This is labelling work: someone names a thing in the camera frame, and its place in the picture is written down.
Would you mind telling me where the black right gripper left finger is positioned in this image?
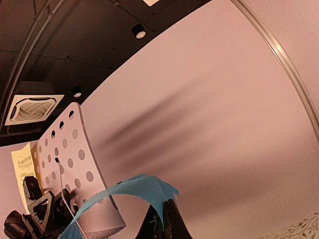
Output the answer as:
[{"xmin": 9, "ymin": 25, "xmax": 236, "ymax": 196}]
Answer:
[{"xmin": 136, "ymin": 205, "xmax": 163, "ymax": 239}]

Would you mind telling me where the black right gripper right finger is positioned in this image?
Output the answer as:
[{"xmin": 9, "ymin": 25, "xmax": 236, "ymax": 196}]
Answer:
[{"xmin": 163, "ymin": 199, "xmax": 192, "ymax": 239}]

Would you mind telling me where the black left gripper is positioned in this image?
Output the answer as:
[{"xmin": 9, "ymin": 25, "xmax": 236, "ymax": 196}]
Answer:
[{"xmin": 22, "ymin": 176, "xmax": 73, "ymax": 236}]

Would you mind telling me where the white blue sheet music booklet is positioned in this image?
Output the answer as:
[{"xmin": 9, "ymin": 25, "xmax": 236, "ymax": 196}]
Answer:
[{"xmin": 58, "ymin": 173, "xmax": 181, "ymax": 239}]

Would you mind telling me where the yellow sheet music page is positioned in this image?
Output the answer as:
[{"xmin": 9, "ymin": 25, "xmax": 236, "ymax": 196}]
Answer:
[{"xmin": 11, "ymin": 142, "xmax": 35, "ymax": 214}]

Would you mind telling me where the white tripod music stand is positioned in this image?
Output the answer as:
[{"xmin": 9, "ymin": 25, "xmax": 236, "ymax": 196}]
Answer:
[{"xmin": 31, "ymin": 102, "xmax": 126, "ymax": 239}]

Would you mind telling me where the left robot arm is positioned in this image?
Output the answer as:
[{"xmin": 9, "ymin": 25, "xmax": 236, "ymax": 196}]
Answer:
[{"xmin": 4, "ymin": 176, "xmax": 72, "ymax": 239}]

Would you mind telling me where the square ceiling air vent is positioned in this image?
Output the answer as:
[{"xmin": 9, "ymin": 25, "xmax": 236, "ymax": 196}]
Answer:
[{"xmin": 4, "ymin": 95, "xmax": 64, "ymax": 126}]

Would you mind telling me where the black ceiling spotlight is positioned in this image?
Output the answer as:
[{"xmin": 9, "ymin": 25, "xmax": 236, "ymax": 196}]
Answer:
[
  {"xmin": 71, "ymin": 85, "xmax": 82, "ymax": 98},
  {"xmin": 131, "ymin": 23, "xmax": 146, "ymax": 39}
]

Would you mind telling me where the floral table cloth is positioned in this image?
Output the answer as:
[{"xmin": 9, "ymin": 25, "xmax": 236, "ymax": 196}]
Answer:
[{"xmin": 260, "ymin": 212, "xmax": 319, "ymax": 239}]

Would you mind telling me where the right aluminium frame post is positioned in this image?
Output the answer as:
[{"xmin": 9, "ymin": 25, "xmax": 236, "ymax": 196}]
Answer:
[{"xmin": 232, "ymin": 0, "xmax": 319, "ymax": 140}]

